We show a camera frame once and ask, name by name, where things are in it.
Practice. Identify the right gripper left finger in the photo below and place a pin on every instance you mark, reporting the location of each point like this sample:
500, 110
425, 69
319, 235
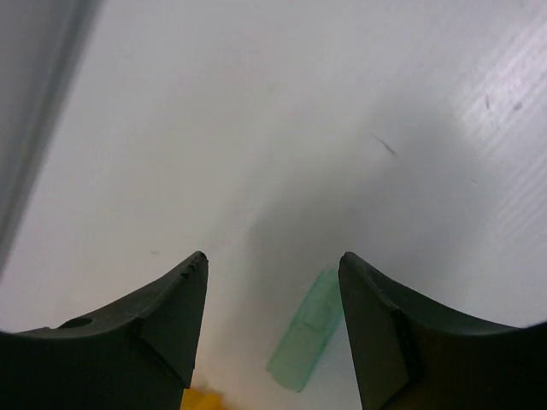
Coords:
138, 352

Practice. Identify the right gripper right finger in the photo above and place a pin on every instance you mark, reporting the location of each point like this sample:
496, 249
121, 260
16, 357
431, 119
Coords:
411, 352

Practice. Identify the green correction tape case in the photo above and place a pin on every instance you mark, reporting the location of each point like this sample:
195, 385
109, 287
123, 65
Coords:
310, 330

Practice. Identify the yellow plastic bin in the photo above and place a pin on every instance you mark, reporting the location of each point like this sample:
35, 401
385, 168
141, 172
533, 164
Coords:
195, 399

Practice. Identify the aluminium frame rail back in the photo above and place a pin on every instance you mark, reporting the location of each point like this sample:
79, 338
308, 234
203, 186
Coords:
41, 44

